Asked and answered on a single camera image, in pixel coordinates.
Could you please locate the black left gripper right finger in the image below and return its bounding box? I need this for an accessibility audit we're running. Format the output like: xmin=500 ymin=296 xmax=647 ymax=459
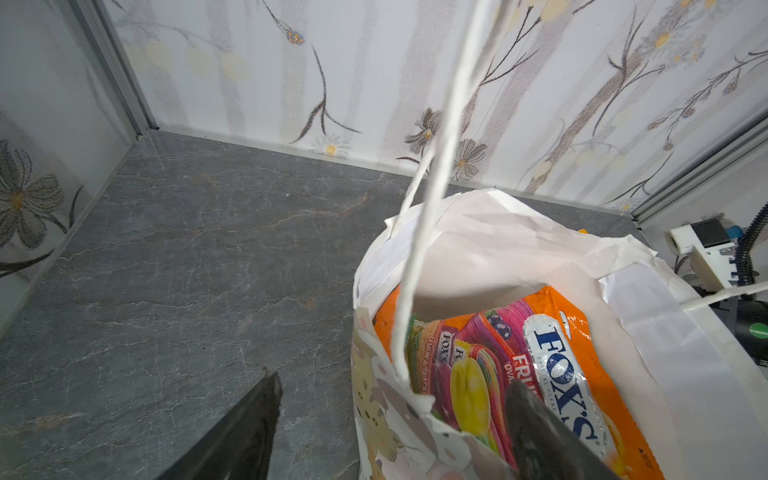
xmin=505 ymin=379 xmax=617 ymax=480

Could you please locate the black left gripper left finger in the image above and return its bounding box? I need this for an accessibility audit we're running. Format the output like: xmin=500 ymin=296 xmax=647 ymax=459
xmin=159 ymin=372 xmax=282 ymax=479

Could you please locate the cartoon animal paper bag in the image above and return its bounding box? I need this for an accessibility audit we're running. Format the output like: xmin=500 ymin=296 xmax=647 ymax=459
xmin=351 ymin=1 xmax=767 ymax=479

